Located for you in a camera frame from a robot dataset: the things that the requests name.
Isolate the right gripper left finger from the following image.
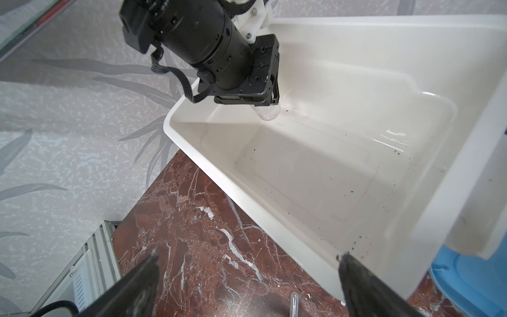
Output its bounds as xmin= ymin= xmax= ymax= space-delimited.
xmin=79 ymin=253 xmax=160 ymax=316

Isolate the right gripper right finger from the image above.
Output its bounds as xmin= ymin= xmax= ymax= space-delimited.
xmin=338 ymin=254 xmax=421 ymax=316

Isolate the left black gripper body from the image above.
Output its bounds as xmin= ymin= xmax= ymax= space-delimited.
xmin=119 ymin=0 xmax=280 ymax=106

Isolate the clear plastic pipette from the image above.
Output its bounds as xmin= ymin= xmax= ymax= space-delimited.
xmin=289 ymin=291 xmax=300 ymax=317

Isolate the small clear glass beaker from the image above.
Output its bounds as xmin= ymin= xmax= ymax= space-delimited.
xmin=252 ymin=104 xmax=281 ymax=122

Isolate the blue plastic bin lid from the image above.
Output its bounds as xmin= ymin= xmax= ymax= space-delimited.
xmin=429 ymin=233 xmax=506 ymax=316

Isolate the white plastic storage bin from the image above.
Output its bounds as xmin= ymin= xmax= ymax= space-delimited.
xmin=164 ymin=15 xmax=506 ymax=299

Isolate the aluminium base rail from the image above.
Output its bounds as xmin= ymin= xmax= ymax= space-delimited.
xmin=30 ymin=221 xmax=121 ymax=314

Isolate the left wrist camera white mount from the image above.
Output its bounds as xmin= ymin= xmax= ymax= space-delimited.
xmin=232 ymin=0 xmax=273 ymax=44

